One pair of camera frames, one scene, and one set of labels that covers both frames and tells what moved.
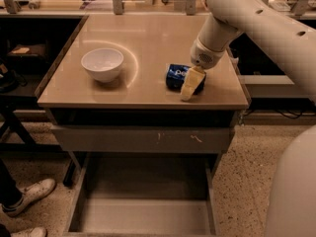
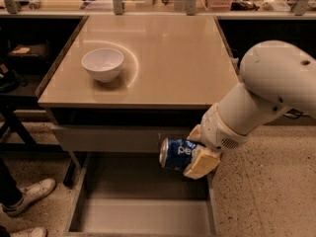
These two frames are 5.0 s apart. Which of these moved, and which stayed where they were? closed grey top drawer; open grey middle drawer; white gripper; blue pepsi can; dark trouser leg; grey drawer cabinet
Moved: blue pepsi can; white gripper
Stayed: dark trouser leg; open grey middle drawer; grey drawer cabinet; closed grey top drawer
